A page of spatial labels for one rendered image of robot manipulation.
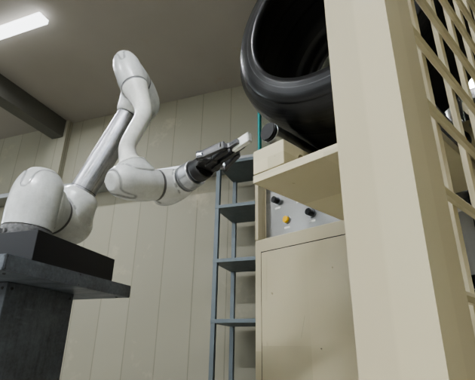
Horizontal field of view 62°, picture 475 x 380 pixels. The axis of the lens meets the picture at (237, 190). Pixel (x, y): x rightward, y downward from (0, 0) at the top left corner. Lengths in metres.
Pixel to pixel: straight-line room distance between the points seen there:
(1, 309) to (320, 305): 0.99
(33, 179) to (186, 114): 4.12
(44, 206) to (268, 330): 0.93
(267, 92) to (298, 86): 0.09
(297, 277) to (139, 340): 3.36
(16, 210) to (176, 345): 3.31
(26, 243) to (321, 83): 0.87
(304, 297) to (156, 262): 3.39
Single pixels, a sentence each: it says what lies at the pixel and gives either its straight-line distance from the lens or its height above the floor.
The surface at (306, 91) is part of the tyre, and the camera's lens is 0.87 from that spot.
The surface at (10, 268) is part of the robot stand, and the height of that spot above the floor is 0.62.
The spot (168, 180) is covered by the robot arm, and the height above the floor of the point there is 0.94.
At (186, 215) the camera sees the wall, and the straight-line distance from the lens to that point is 4.74.
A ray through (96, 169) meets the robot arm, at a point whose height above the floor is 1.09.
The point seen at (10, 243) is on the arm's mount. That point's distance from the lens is 1.27.
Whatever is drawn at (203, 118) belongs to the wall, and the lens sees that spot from 5.25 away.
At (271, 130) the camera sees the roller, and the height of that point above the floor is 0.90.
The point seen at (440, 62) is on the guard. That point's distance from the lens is 0.18.
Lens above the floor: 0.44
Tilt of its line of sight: 22 degrees up
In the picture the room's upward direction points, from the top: 1 degrees clockwise
